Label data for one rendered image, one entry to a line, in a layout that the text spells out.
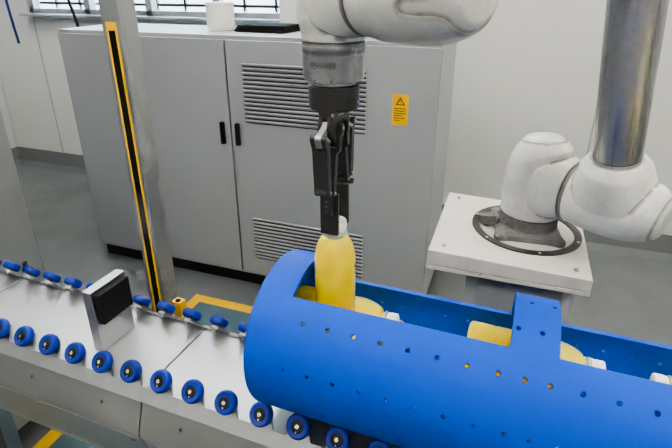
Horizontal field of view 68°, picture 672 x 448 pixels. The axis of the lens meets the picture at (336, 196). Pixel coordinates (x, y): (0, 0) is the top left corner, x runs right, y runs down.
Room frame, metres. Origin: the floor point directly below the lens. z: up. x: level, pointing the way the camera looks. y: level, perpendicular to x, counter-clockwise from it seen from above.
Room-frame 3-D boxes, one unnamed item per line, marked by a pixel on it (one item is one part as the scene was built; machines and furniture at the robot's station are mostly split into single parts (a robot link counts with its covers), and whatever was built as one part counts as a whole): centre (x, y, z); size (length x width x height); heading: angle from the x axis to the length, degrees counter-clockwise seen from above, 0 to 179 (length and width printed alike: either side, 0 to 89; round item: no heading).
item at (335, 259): (0.73, 0.00, 1.22); 0.07 x 0.07 x 0.19
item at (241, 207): (2.81, 0.47, 0.72); 2.15 x 0.54 x 1.45; 70
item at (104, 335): (0.94, 0.50, 1.00); 0.10 x 0.04 x 0.15; 159
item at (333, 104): (0.73, 0.00, 1.51); 0.08 x 0.07 x 0.09; 159
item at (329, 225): (0.71, 0.01, 1.35); 0.03 x 0.01 x 0.07; 69
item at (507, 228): (1.26, -0.51, 1.08); 0.22 x 0.18 x 0.06; 77
